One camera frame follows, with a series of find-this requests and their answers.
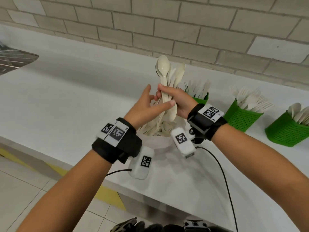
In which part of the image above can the handful of white plastic cutlery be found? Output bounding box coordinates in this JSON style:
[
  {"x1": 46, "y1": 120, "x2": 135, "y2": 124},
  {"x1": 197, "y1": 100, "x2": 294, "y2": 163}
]
[{"x1": 155, "y1": 54, "x2": 186, "y2": 123}]

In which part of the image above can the person's right forearm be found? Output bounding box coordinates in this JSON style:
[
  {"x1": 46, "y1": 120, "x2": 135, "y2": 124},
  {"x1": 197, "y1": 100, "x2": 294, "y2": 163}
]
[{"x1": 211, "y1": 123, "x2": 309, "y2": 232}]

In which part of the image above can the black left wrist band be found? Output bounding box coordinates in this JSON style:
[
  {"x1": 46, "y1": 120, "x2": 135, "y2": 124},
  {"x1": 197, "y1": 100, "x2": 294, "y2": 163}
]
[{"x1": 91, "y1": 117, "x2": 143, "y2": 165}]

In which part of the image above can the bunch of white plastic knives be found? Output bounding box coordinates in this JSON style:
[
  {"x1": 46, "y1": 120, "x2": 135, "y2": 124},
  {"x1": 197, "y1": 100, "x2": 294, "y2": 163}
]
[{"x1": 184, "y1": 79, "x2": 211, "y2": 99}]

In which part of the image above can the person's black clothing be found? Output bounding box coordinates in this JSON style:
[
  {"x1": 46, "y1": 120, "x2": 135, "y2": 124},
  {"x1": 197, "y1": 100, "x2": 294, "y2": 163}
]
[{"x1": 110, "y1": 217, "x2": 235, "y2": 232}]

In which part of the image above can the person's left forearm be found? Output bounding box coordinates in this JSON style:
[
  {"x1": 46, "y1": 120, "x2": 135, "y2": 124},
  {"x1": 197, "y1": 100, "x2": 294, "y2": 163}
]
[{"x1": 15, "y1": 150, "x2": 113, "y2": 232}]

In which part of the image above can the black right camera cable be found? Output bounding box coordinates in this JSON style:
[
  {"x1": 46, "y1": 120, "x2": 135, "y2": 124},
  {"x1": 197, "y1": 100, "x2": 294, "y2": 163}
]
[{"x1": 195, "y1": 146, "x2": 239, "y2": 232}]

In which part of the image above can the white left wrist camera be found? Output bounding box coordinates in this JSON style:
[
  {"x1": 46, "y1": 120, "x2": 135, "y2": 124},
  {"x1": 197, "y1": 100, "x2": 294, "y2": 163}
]
[{"x1": 128, "y1": 146, "x2": 154, "y2": 180}]

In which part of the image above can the clear plastic bag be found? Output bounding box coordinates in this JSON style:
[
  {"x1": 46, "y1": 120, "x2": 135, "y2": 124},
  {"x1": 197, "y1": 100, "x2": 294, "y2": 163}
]
[{"x1": 135, "y1": 116, "x2": 193, "y2": 155}]

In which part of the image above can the person's right hand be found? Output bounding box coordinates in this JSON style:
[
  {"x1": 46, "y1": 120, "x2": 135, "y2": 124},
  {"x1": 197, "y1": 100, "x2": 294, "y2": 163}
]
[{"x1": 154, "y1": 83, "x2": 199, "y2": 120}]

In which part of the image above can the bunch of white plastic forks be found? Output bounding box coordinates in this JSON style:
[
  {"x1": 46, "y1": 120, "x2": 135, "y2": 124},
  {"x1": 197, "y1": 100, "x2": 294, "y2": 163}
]
[{"x1": 230, "y1": 85, "x2": 275, "y2": 113}]

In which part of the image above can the grey metal tray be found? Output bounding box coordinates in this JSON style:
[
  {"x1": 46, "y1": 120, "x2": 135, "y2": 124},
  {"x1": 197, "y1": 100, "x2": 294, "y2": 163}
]
[{"x1": 0, "y1": 41, "x2": 39, "y2": 76}]

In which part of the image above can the black camera cable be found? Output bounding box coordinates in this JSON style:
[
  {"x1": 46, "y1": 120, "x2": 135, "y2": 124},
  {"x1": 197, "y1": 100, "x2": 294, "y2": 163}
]
[
  {"x1": 106, "y1": 168, "x2": 133, "y2": 177},
  {"x1": 195, "y1": 146, "x2": 239, "y2": 232}
]

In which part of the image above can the black harness buckle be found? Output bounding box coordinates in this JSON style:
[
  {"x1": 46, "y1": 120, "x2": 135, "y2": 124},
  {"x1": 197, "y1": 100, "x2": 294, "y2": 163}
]
[
  {"x1": 110, "y1": 217, "x2": 137, "y2": 232},
  {"x1": 183, "y1": 219, "x2": 211, "y2": 232}
]

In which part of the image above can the black left camera cable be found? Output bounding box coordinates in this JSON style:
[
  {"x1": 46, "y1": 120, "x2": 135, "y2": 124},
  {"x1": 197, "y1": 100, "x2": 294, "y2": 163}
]
[{"x1": 106, "y1": 168, "x2": 133, "y2": 177}]

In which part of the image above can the person's left hand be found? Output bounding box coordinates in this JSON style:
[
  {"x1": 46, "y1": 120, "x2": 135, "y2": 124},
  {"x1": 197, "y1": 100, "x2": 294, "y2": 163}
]
[{"x1": 123, "y1": 84, "x2": 176, "y2": 130}]

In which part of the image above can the black wrist band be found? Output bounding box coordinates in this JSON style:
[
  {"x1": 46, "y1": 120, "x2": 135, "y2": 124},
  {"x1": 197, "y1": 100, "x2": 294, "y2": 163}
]
[
  {"x1": 91, "y1": 117, "x2": 143, "y2": 165},
  {"x1": 187, "y1": 103, "x2": 228, "y2": 144}
]

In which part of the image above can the black right wrist band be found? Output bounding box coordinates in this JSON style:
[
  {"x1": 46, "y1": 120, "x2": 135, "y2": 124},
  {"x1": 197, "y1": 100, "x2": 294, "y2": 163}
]
[{"x1": 187, "y1": 103, "x2": 228, "y2": 144}]

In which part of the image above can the bunch of white plastic spoons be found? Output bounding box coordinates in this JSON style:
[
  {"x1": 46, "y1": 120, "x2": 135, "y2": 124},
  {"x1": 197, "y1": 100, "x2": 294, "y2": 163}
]
[{"x1": 287, "y1": 102, "x2": 309, "y2": 126}]

